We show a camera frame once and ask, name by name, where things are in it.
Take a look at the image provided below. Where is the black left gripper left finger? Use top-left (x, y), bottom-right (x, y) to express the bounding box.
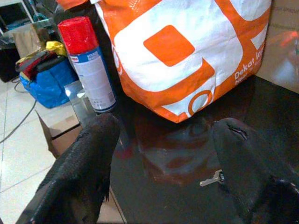
top-left (16, 113), bottom-right (121, 224)

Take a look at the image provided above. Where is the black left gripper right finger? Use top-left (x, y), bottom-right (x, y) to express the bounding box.
top-left (211, 118), bottom-right (299, 224)

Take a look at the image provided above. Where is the flat brown cardboard box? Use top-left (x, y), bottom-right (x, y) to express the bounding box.
top-left (36, 109), bottom-right (87, 160)

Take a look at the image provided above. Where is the small silver key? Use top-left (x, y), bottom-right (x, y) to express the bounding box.
top-left (199, 169), bottom-right (225, 188)

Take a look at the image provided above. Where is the blue woven bag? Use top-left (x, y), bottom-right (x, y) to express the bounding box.
top-left (19, 58), bottom-right (79, 109)

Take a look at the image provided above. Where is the red capped spray can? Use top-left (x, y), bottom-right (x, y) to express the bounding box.
top-left (57, 16), bottom-right (117, 114)

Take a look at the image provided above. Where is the red black folded cloth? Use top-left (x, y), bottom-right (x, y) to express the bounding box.
top-left (14, 49), bottom-right (66, 79)

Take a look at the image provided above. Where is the orange white shopping bag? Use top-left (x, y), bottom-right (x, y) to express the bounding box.
top-left (57, 0), bottom-right (273, 124)

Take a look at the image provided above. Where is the yellow plastic bag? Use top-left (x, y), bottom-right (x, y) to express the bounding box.
top-left (45, 40), bottom-right (68, 57)

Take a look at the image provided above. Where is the large brown cardboard box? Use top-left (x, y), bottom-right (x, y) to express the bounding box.
top-left (255, 0), bottom-right (299, 94)

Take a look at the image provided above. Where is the brown paper bag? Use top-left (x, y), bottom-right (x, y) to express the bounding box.
top-left (11, 24), bottom-right (41, 58)

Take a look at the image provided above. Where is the white shelf unit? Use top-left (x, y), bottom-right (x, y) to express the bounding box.
top-left (0, 0), bottom-right (34, 31)

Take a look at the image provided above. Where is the grey floor cable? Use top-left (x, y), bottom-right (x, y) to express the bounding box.
top-left (0, 81), bottom-right (38, 144)

